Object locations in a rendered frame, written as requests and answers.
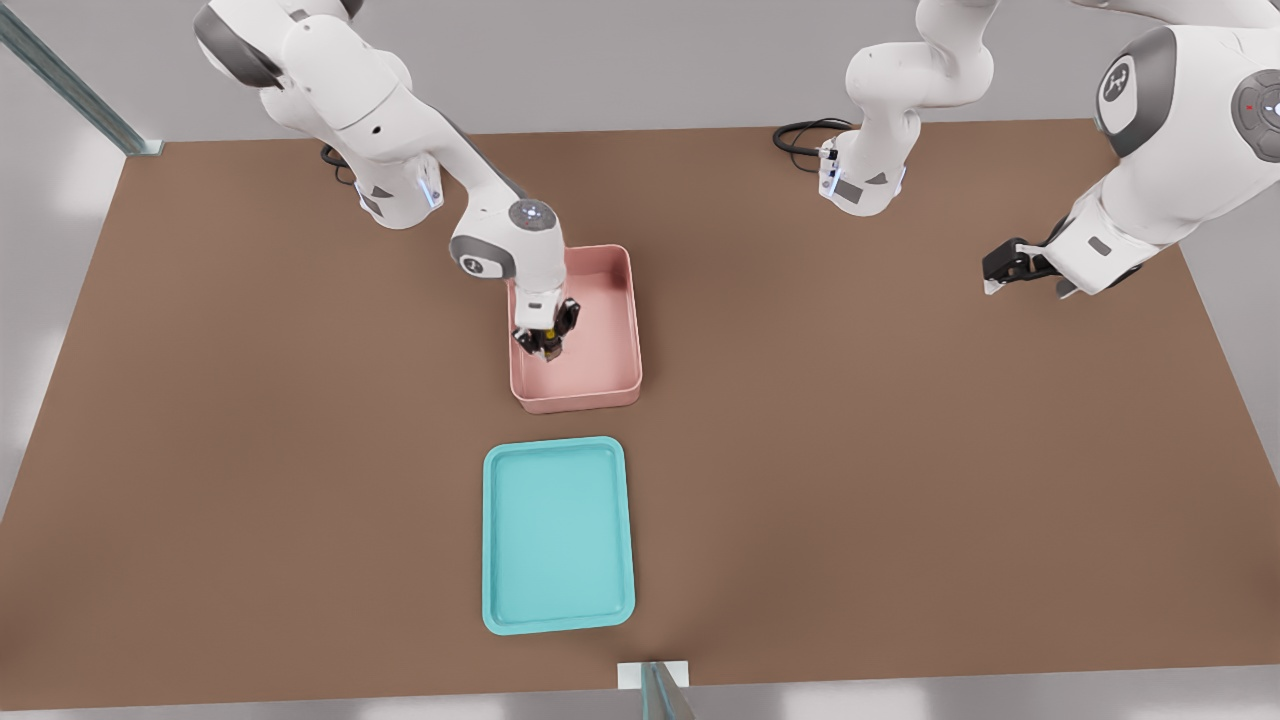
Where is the pink open box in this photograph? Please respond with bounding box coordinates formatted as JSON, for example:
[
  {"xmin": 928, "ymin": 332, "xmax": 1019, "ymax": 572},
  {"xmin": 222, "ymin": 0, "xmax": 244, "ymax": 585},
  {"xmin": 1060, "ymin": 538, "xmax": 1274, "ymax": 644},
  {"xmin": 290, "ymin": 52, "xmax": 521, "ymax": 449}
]
[{"xmin": 507, "ymin": 243, "xmax": 644, "ymax": 416}]

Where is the pale blue-green tray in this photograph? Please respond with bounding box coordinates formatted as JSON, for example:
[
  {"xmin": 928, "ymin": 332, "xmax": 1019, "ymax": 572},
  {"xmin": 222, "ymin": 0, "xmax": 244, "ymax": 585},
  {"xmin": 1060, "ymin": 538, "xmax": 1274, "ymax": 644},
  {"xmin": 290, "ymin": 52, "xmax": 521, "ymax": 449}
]
[{"xmin": 481, "ymin": 435, "xmax": 638, "ymax": 638}]

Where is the black cable loop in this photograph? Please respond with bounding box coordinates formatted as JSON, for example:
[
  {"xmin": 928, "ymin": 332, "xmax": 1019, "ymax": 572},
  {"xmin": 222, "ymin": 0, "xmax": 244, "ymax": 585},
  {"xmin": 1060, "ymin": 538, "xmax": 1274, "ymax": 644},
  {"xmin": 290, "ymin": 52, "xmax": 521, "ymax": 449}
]
[
  {"xmin": 319, "ymin": 143, "xmax": 360, "ymax": 188},
  {"xmin": 772, "ymin": 117, "xmax": 857, "ymax": 174}
]

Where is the silver frame post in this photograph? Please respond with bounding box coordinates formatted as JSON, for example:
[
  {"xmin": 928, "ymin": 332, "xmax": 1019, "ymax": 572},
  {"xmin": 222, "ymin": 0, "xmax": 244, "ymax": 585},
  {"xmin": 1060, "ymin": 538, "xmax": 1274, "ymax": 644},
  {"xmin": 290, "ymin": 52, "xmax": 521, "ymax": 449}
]
[
  {"xmin": 0, "ymin": 4, "xmax": 165, "ymax": 159},
  {"xmin": 616, "ymin": 659, "xmax": 697, "ymax": 720}
]

